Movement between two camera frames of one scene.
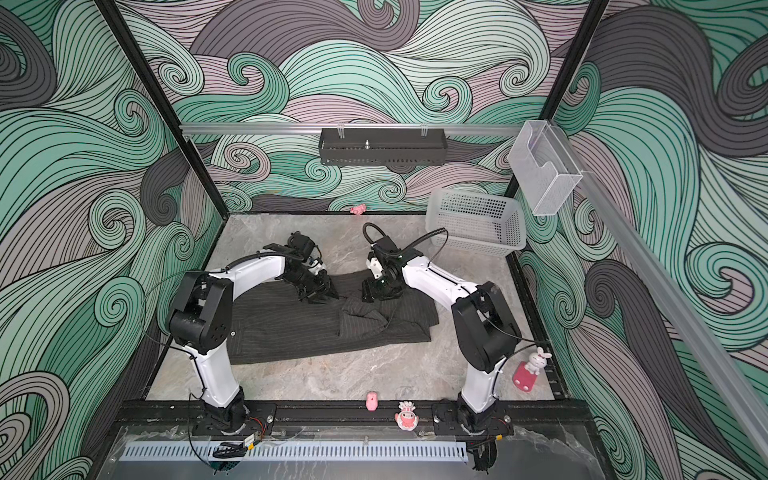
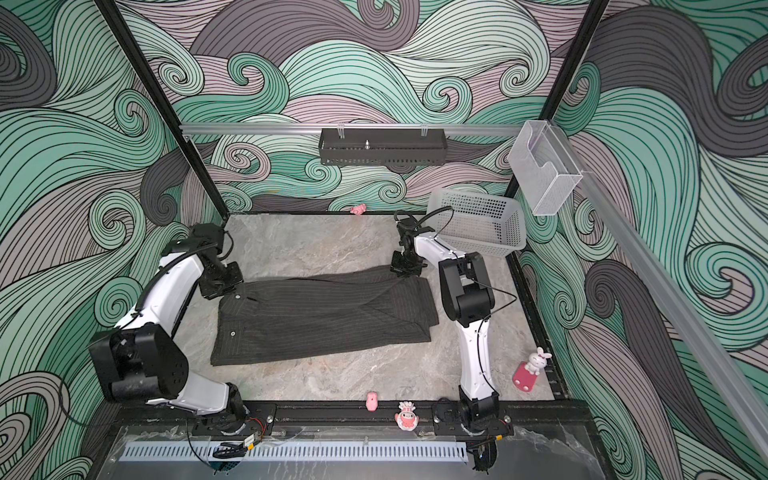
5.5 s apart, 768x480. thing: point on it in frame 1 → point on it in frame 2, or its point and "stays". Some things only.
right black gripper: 371,292 → 395,267
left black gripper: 323,289 → 209,292
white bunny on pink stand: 524,376 stays
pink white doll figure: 406,418 stays
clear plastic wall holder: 544,167 stays
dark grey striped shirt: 273,318 stays
